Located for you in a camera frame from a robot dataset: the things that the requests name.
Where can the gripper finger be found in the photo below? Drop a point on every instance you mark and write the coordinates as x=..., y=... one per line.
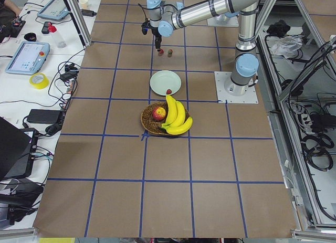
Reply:
x=158, y=45

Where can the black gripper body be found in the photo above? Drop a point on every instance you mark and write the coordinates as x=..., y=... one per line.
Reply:
x=156, y=33

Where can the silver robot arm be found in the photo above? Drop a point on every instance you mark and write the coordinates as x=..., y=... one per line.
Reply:
x=165, y=18

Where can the light green plate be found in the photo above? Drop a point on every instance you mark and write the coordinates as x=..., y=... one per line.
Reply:
x=165, y=80

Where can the red apple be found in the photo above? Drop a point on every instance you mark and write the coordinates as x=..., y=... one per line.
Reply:
x=158, y=113

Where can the white paper cup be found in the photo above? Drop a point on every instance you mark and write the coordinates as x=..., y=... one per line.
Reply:
x=84, y=4

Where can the brown wicker basket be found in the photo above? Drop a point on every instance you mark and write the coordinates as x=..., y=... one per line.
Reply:
x=150, y=124

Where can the yellow banana bunch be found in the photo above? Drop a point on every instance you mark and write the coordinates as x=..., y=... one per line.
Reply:
x=176, y=122

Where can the clear bottle red cap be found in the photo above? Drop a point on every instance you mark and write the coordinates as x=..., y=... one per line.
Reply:
x=56, y=36

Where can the far blue teach pendant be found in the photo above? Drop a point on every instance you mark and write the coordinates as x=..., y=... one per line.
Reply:
x=54, y=10

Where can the blue teach pendant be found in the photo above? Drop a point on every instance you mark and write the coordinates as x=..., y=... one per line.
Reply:
x=54, y=10
x=29, y=58

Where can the black phone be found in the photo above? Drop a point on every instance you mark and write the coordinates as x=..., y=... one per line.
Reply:
x=45, y=28

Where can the yellow tape roll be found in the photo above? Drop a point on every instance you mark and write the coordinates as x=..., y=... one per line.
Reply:
x=39, y=81

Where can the black small bowl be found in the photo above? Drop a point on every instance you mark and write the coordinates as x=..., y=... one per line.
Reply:
x=30, y=37

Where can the near blue teach pendant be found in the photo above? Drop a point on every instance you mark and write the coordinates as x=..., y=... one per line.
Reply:
x=29, y=58

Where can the black power adapter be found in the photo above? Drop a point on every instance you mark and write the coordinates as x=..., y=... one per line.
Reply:
x=42, y=116

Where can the black laptop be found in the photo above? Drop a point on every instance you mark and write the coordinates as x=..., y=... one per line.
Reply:
x=17, y=149

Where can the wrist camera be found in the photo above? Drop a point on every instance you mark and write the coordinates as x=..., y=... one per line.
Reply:
x=145, y=27

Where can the aluminium frame post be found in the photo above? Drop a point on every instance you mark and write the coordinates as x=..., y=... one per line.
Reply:
x=78, y=21

